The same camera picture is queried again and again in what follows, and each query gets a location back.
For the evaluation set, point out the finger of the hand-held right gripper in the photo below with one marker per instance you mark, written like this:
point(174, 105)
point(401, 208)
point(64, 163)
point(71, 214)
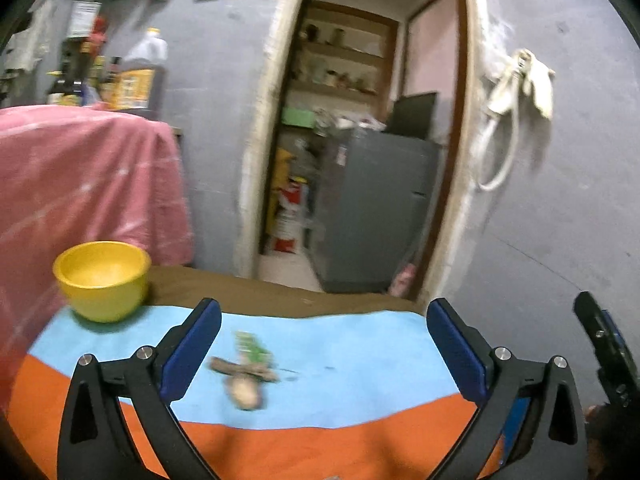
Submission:
point(617, 340)
point(592, 325)

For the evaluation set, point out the green box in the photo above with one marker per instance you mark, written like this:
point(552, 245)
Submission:
point(297, 117)

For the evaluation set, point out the large cooking oil jug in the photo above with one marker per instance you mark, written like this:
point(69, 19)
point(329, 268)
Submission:
point(140, 85)

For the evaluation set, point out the brown dried twig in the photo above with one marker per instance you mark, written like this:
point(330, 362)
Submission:
point(240, 369)

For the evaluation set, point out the small dark capped bottle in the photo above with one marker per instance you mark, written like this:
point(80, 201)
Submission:
point(115, 85)

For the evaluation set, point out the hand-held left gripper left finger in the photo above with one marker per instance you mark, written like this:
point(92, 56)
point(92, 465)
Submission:
point(192, 355)

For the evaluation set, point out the yellow bowl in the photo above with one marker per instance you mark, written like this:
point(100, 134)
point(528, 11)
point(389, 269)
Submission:
point(100, 290)

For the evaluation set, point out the red and white plastic bag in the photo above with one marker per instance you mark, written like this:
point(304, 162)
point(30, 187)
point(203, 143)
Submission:
point(289, 220)

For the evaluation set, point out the pink plaid cloth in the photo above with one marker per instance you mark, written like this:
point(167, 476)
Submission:
point(75, 185)

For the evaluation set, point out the white towel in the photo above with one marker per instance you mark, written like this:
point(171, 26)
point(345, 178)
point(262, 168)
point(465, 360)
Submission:
point(30, 35)

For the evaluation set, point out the cream rubber gloves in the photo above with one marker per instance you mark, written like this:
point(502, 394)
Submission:
point(540, 85)

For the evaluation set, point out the wooden shelf unit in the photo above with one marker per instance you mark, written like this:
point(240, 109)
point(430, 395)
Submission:
point(345, 55)

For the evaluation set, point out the black monitor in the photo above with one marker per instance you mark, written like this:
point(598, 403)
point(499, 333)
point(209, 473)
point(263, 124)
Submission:
point(412, 115)

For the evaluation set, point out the white labelled canister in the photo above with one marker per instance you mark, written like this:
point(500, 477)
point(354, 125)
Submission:
point(85, 19)

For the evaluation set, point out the yellow bag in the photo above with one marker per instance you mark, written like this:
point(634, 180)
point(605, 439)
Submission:
point(280, 180)

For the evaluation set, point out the tan peel scrap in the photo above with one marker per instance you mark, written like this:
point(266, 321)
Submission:
point(245, 394)

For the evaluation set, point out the wooden door frame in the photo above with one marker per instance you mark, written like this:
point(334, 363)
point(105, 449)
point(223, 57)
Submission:
point(255, 135)

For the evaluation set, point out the striped blanket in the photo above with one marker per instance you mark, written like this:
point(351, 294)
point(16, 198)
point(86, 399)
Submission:
point(325, 400)

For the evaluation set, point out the grey refrigerator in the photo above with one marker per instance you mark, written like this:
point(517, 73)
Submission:
point(370, 210)

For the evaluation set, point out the green wrapper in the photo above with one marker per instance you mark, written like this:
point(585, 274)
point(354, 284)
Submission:
point(252, 347)

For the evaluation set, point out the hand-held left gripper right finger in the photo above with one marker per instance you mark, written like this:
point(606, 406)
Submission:
point(457, 355)

